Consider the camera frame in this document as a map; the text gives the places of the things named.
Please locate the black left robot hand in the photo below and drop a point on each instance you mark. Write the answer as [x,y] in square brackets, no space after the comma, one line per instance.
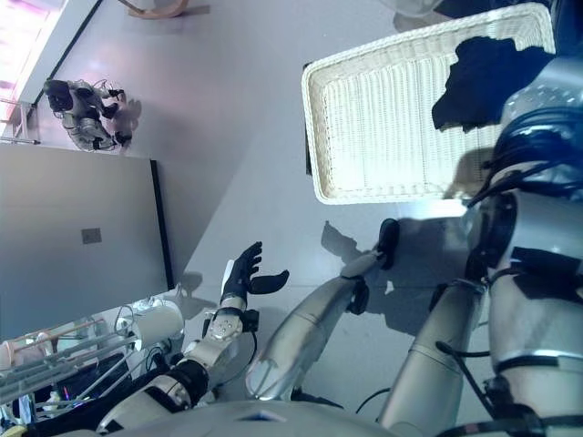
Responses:
[237,282]

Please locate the black garment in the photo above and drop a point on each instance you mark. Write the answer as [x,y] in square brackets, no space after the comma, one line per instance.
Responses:
[473,91]

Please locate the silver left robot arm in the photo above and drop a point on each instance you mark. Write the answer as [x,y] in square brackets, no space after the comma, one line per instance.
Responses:
[182,378]

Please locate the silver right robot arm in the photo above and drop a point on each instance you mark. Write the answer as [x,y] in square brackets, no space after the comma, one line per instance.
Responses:
[537,227]

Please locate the silver left robot leg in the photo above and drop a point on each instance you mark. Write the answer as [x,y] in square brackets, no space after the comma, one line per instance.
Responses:
[296,337]

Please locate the silver robot leg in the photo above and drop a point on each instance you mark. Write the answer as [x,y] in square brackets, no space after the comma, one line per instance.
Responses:
[296,337]
[428,355]

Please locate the white cylinder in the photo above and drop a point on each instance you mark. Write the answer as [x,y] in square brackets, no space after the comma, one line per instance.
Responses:
[155,325]

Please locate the grey robot torso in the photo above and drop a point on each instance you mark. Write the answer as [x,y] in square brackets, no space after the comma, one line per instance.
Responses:
[273,421]

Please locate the grey partition panel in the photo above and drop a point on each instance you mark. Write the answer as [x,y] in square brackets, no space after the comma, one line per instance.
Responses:
[68,205]

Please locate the silver right robot leg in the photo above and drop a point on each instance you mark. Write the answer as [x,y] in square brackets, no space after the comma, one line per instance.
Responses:
[428,355]

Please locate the metal rod rack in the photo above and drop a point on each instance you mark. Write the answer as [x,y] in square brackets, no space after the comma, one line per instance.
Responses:
[45,359]

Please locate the white wicker laundry basket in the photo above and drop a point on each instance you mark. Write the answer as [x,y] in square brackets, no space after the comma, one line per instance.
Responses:
[378,114]

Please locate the curved wooden chair base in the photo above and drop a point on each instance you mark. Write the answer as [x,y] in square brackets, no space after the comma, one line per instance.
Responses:
[159,11]

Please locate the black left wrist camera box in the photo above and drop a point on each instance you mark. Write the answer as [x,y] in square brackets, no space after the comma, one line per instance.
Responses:
[252,320]

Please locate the grey wall socket plate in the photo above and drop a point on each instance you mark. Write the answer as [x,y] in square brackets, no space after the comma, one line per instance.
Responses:
[91,236]

